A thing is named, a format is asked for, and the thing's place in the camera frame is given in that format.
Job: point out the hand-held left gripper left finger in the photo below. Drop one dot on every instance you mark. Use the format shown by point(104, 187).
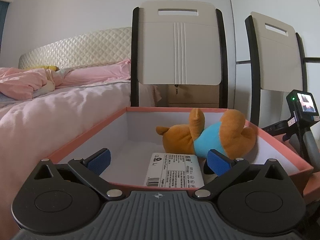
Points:
point(98, 161)

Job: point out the panda plush toy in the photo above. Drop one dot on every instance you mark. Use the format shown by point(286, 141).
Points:
point(208, 173)

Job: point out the pale pink bed duvet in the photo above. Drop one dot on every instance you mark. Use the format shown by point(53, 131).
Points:
point(50, 120)

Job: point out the white labelled packet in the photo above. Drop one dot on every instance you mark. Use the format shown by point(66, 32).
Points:
point(172, 170)

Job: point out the yellow plush toy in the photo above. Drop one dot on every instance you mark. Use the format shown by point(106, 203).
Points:
point(51, 68)

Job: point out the brown bear plush toy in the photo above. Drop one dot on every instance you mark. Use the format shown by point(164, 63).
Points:
point(180, 137)

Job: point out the crumpled pink blanket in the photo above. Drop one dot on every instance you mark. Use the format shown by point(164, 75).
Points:
point(22, 82)

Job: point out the blue curtain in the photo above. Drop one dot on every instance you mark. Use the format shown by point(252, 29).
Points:
point(3, 30)

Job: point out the pink pillow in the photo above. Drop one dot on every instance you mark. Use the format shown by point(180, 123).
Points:
point(100, 73)

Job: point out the cream quilted headboard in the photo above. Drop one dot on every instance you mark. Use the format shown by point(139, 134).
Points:
point(75, 47)

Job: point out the wooden nightstand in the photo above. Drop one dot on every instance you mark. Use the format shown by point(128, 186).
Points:
point(195, 95)

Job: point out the pink cardboard box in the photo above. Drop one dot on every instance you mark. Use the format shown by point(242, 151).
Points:
point(140, 127)

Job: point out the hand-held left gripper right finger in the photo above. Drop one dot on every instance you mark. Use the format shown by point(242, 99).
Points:
point(218, 162)

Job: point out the black horizontal bar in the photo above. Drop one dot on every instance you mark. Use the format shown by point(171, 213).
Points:
point(312, 60)

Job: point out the cream chair with black frame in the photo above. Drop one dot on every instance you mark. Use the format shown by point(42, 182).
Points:
point(175, 50)
point(272, 62)

